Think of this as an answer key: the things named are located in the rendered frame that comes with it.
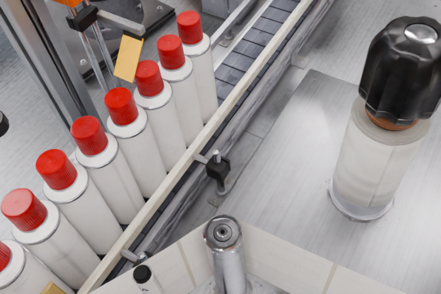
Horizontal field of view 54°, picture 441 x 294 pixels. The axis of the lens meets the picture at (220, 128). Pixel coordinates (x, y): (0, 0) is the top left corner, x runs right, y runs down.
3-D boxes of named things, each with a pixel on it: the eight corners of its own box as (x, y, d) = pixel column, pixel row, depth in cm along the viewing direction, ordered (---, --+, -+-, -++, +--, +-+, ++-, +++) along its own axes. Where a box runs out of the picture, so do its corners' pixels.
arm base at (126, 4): (100, 50, 90) (86, 10, 82) (64, 18, 97) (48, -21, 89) (157, 18, 96) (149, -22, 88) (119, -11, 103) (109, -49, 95)
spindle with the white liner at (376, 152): (380, 231, 59) (461, 82, 35) (319, 203, 62) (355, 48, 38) (400, 182, 63) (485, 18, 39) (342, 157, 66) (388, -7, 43)
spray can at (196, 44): (207, 130, 72) (191, 35, 55) (182, 117, 74) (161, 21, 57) (225, 109, 74) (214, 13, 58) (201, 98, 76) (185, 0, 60)
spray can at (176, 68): (195, 153, 69) (175, 60, 53) (168, 142, 71) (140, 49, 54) (210, 129, 72) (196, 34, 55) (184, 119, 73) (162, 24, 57)
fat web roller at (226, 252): (239, 316, 54) (230, 264, 39) (208, 297, 55) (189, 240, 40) (256, 284, 56) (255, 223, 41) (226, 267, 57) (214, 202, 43)
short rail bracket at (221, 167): (224, 203, 69) (219, 163, 59) (209, 195, 70) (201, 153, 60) (235, 187, 70) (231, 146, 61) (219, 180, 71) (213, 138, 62)
